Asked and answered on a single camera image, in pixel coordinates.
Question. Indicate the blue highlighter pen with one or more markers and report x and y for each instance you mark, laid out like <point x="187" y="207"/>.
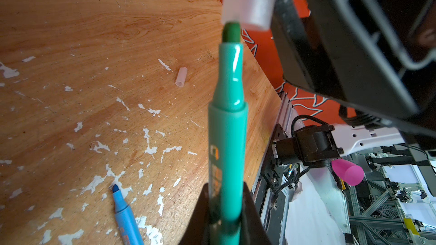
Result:
<point x="125" y="219"/>

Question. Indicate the magenta round object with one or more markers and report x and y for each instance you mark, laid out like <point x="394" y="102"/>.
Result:
<point x="350" y="173"/>

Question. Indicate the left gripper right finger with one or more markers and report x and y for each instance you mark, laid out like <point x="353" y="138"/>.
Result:
<point x="252" y="231"/>

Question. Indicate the green highlighter pen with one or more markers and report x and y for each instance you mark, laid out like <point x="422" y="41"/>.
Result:
<point x="227" y="126"/>

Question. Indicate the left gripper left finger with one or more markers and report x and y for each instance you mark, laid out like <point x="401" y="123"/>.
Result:
<point x="197" y="231"/>

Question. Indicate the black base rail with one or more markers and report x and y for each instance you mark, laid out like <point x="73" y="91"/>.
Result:
<point x="272" y="207"/>

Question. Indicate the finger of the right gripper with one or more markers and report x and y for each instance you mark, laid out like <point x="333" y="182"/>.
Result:
<point x="376" y="58"/>

